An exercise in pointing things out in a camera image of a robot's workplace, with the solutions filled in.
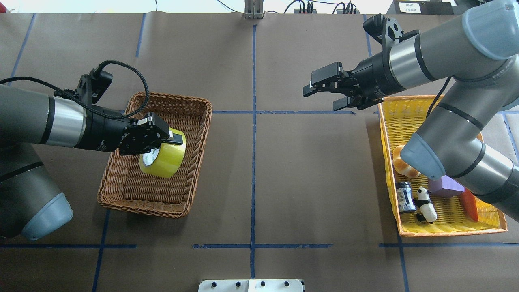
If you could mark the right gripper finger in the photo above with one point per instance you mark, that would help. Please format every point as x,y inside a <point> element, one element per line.
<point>345,102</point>
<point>309,89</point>

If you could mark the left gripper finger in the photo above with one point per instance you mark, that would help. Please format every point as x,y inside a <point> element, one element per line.
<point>173,139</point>

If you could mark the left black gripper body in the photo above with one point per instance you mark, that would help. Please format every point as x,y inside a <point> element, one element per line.
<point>103,130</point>

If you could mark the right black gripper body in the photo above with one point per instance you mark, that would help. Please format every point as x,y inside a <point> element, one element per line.
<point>374,78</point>

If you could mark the yellow tape roll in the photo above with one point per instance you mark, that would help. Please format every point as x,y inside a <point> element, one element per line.
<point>164,161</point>

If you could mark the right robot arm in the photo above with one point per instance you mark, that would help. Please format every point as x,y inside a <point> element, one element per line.
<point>479,51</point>

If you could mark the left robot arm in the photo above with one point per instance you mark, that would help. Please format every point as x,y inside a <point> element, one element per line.
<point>32,205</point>

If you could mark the blue tape line crosswise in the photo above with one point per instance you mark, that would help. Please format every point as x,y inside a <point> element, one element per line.
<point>281,112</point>

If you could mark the yellow wicker basket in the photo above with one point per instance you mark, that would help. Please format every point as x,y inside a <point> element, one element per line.
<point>399,118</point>

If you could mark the brown wicker basket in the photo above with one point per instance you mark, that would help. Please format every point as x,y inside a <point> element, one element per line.
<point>125,187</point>

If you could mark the blue tape line lengthwise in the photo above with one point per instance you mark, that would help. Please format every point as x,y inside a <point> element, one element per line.
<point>252,244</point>

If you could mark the toy croissant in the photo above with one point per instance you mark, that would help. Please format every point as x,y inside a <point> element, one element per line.
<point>400,166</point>

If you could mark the purple block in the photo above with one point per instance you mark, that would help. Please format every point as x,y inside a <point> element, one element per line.
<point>445,187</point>

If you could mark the toy panda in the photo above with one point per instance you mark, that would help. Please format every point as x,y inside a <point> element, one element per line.
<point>424,205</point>

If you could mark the toy carrot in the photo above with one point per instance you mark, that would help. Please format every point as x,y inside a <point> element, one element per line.
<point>468,203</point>

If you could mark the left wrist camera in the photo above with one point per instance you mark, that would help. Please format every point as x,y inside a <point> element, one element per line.
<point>93,85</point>

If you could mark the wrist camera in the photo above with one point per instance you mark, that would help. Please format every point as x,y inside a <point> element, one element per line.
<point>387,31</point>
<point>93,85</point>

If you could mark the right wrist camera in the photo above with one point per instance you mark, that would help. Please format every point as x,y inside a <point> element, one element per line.
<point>387,31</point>

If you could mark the aluminium post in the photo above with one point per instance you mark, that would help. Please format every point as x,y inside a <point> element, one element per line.
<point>253,9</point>

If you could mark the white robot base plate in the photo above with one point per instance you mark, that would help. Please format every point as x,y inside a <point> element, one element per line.
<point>252,285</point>

